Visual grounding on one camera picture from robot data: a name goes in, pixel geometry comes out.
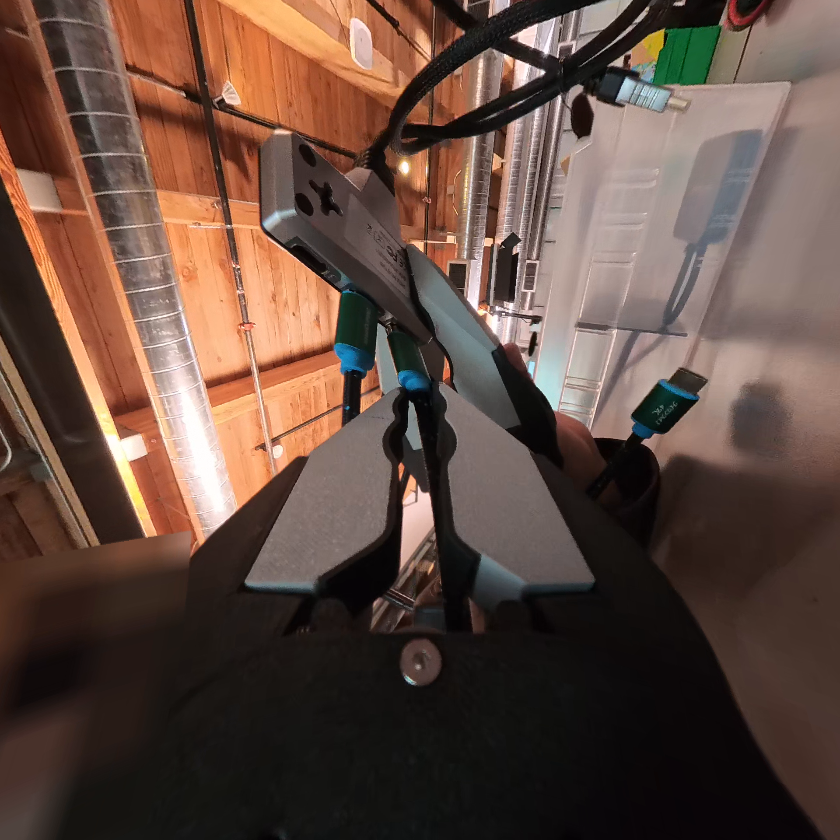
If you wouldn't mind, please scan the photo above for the silver ventilation duct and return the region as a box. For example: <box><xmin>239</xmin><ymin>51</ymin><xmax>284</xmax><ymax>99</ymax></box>
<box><xmin>453</xmin><ymin>39</ymin><xmax>559</xmax><ymax>329</ymax></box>
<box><xmin>33</xmin><ymin>0</ymin><xmax>238</xmax><ymax>540</ymax></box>

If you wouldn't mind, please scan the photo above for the grey metal hub adapter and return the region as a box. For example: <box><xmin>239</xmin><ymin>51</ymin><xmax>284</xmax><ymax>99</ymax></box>
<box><xmin>259</xmin><ymin>131</ymin><xmax>437</xmax><ymax>345</ymax></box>

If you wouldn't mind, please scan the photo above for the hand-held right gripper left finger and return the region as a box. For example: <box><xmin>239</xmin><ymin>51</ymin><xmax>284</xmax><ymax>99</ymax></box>
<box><xmin>244</xmin><ymin>387</ymin><xmax>411</xmax><ymax>614</ymax></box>

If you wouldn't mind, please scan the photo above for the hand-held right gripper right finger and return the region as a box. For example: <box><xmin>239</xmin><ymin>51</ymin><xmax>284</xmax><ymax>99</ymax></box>
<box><xmin>430</xmin><ymin>384</ymin><xmax>597</xmax><ymax>614</ymax></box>

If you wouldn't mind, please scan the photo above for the black braided hub cable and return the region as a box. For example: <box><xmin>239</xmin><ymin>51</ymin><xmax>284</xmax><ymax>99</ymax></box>
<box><xmin>357</xmin><ymin>0</ymin><xmax>693</xmax><ymax>172</ymax></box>

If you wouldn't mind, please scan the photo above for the green box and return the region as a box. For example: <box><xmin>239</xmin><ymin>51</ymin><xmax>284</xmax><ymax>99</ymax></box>
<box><xmin>653</xmin><ymin>26</ymin><xmax>723</xmax><ymax>86</ymax></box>

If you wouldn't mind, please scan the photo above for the white oval ceiling device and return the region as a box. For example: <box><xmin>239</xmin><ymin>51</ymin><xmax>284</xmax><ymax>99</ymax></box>
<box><xmin>348</xmin><ymin>16</ymin><xmax>375</xmax><ymax>70</ymax></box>

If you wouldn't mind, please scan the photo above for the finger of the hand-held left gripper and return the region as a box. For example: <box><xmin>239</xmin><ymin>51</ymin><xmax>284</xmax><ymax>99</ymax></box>
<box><xmin>406</xmin><ymin>246</ymin><xmax>521</xmax><ymax>429</ymax></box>

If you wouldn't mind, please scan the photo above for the clear plastic storage box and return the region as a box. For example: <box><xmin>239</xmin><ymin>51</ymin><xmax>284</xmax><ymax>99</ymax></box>
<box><xmin>548</xmin><ymin>79</ymin><xmax>795</xmax><ymax>434</ymax></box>

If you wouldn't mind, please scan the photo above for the person's left hand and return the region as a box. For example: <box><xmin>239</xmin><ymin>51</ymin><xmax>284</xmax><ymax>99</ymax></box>
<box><xmin>554</xmin><ymin>410</ymin><xmax>610</xmax><ymax>492</ymax></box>

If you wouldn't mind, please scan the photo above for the green plug braided HDMI cable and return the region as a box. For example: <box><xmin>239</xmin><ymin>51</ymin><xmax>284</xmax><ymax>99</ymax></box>
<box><xmin>384</xmin><ymin>330</ymin><xmax>473</xmax><ymax>632</ymax></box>
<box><xmin>332</xmin><ymin>290</ymin><xmax>383</xmax><ymax>429</ymax></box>
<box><xmin>586</xmin><ymin>367</ymin><xmax>711</xmax><ymax>501</ymax></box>

